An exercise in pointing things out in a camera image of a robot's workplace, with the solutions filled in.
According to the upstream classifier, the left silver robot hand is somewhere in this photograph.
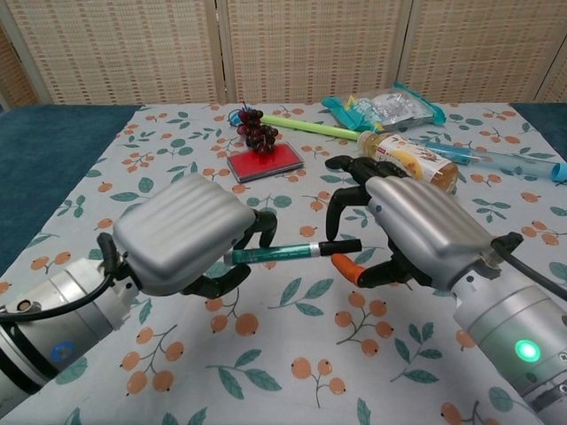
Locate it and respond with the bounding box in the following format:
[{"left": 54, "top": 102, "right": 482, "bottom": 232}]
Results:
[{"left": 97, "top": 173, "right": 279, "bottom": 300}]

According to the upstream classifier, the light green plastic stick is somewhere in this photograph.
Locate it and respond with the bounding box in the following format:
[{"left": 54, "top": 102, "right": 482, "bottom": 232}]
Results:
[{"left": 261, "top": 112, "right": 365, "bottom": 142}]

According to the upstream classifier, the clear blue-capped plastic tube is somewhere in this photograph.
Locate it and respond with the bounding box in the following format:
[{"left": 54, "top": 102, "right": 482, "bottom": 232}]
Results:
[{"left": 408, "top": 136, "right": 567, "bottom": 183}]

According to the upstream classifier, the green marker body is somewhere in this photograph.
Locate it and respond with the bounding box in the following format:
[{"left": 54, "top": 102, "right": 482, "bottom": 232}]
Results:
[{"left": 222, "top": 242, "right": 321, "bottom": 267}]

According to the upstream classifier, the blue string loop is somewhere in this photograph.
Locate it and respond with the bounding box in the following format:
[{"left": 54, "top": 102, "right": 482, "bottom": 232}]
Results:
[{"left": 227, "top": 104, "right": 250, "bottom": 128}]

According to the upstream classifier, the bamboo folding screen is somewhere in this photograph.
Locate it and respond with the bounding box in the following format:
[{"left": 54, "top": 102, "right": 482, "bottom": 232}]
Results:
[{"left": 0, "top": 0, "right": 567, "bottom": 112}]

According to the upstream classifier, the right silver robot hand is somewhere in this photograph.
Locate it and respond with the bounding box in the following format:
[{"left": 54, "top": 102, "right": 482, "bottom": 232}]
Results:
[{"left": 324, "top": 155, "right": 524, "bottom": 293}]

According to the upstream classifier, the yellow tea drink bottle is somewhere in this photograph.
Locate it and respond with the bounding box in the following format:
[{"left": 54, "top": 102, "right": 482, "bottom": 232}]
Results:
[{"left": 357, "top": 130, "right": 460, "bottom": 196}]

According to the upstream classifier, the red ink stamp pad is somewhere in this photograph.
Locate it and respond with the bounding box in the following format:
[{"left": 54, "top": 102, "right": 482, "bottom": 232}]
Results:
[{"left": 226, "top": 142, "right": 306, "bottom": 184}]

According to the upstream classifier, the teal clear snack bag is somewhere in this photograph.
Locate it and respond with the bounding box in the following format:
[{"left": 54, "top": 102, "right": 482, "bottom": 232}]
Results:
[{"left": 321, "top": 81, "right": 447, "bottom": 134}]

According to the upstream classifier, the dark red grape bunch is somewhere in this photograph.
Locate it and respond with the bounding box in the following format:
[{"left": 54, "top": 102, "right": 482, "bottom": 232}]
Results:
[{"left": 236, "top": 107, "right": 280, "bottom": 156}]

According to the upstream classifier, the black marker cap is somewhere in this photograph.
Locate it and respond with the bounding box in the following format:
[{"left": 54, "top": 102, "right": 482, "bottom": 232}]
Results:
[{"left": 317, "top": 238, "right": 363, "bottom": 256}]

